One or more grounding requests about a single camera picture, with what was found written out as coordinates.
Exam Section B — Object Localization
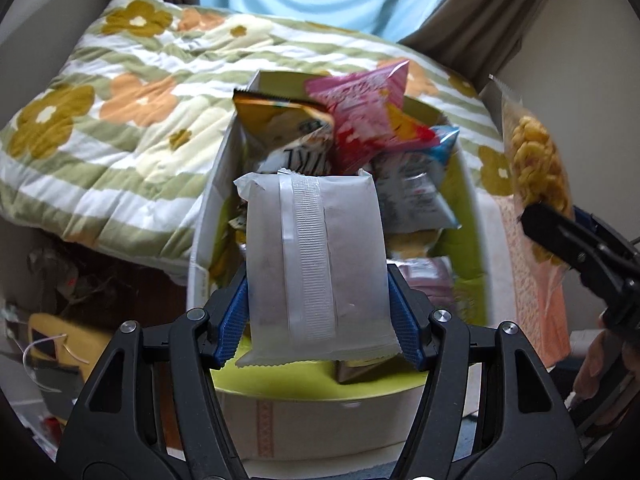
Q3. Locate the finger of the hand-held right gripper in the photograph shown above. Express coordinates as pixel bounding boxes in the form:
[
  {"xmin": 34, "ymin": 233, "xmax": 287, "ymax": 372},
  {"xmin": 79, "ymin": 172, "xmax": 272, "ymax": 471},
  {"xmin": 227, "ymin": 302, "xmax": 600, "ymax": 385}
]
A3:
[
  {"xmin": 520, "ymin": 202, "xmax": 603, "ymax": 281},
  {"xmin": 574, "ymin": 206, "xmax": 640, "ymax": 261}
]

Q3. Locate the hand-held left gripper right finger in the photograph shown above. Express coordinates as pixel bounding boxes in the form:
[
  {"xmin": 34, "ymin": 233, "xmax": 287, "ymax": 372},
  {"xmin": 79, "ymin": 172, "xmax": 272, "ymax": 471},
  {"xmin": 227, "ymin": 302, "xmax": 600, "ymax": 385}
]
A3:
[{"xmin": 387, "ymin": 262, "xmax": 586, "ymax": 480}]

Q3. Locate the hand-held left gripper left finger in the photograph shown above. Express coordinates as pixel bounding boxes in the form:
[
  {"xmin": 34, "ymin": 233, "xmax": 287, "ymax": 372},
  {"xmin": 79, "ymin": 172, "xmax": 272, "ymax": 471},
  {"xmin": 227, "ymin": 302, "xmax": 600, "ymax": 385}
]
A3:
[{"xmin": 56, "ymin": 265, "xmax": 251, "ymax": 480}]

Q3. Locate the clear bag of yellow puffs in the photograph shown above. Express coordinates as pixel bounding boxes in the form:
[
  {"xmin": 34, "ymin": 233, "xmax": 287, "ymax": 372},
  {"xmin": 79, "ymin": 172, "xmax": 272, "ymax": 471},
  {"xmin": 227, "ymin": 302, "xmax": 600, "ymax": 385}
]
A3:
[{"xmin": 489, "ymin": 74, "xmax": 576, "ymax": 281}]

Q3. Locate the white translucent snack packet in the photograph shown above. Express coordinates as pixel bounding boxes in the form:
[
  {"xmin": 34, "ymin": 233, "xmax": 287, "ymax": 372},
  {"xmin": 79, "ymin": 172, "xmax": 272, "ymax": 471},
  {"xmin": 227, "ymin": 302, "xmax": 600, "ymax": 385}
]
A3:
[{"xmin": 234, "ymin": 169, "xmax": 403, "ymax": 368}]

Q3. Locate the cardboard box with green inside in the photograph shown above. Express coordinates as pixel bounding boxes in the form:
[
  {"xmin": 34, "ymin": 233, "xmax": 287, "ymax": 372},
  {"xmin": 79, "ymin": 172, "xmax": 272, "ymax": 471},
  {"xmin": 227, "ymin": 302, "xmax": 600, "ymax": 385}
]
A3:
[{"xmin": 186, "ymin": 71, "xmax": 501, "ymax": 463}]

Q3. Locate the person's right hand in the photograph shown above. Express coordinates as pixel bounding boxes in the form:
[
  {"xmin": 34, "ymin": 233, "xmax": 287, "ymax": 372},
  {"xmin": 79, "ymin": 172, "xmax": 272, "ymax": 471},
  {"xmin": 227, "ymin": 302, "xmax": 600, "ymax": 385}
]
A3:
[{"xmin": 571, "ymin": 312, "xmax": 640, "ymax": 428}]

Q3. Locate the pink and purple packet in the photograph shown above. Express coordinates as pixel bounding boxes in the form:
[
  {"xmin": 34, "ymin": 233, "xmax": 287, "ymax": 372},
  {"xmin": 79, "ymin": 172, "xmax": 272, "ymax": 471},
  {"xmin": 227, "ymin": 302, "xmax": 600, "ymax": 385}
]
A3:
[{"xmin": 400, "ymin": 256, "xmax": 456, "ymax": 306}]

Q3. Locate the peach patterned cloth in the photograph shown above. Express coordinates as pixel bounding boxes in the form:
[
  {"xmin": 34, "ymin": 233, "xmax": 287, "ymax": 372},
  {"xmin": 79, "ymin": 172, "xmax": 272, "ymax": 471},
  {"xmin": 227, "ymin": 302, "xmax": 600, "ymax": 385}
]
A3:
[{"xmin": 495, "ymin": 192, "xmax": 572, "ymax": 368}]

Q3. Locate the brown snack packet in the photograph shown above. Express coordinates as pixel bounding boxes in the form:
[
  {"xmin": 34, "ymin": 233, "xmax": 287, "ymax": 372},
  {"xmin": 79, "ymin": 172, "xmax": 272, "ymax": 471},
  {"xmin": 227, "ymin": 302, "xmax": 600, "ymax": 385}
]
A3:
[{"xmin": 334, "ymin": 357, "xmax": 401, "ymax": 386}]

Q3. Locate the yellow snack packet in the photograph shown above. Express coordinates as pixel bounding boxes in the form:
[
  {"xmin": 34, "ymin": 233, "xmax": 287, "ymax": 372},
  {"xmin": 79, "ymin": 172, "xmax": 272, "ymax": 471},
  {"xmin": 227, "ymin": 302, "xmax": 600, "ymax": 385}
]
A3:
[{"xmin": 387, "ymin": 227, "xmax": 446, "ymax": 262}]

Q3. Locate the grey and blue snack bag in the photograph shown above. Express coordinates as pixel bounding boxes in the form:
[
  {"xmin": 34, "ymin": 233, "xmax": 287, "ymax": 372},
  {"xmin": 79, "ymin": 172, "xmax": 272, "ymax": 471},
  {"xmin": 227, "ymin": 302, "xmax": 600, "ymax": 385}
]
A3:
[{"xmin": 372, "ymin": 125, "xmax": 461, "ymax": 233}]

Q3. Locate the yellow box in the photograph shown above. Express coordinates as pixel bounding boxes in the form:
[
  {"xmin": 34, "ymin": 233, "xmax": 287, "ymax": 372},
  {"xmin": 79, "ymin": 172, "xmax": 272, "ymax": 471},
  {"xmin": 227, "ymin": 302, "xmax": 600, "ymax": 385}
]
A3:
[{"xmin": 27, "ymin": 312, "xmax": 93, "ymax": 368}]

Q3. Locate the orange and yellow snack bag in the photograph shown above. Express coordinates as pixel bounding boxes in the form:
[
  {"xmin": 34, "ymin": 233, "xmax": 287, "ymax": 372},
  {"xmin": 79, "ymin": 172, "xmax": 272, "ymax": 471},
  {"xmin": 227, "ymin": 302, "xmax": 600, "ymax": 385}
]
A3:
[{"xmin": 232, "ymin": 87, "xmax": 336, "ymax": 161}]

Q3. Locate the pink snack bag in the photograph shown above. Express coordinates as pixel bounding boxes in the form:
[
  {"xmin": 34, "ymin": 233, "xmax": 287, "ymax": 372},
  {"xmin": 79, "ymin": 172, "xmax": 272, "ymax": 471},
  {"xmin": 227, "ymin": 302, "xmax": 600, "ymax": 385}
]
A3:
[{"xmin": 305, "ymin": 58, "xmax": 436, "ymax": 173}]

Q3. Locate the floral striped blanket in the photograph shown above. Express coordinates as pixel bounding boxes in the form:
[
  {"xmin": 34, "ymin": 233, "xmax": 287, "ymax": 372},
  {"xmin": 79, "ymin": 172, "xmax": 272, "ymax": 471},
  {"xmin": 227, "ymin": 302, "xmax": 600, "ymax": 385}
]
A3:
[{"xmin": 0, "ymin": 0, "xmax": 513, "ymax": 286}]

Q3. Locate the white cable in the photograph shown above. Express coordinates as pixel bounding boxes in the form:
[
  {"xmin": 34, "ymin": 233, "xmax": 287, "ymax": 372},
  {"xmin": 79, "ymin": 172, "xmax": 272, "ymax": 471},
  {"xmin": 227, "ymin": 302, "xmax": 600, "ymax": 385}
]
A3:
[{"xmin": 22, "ymin": 335, "xmax": 83, "ymax": 392}]

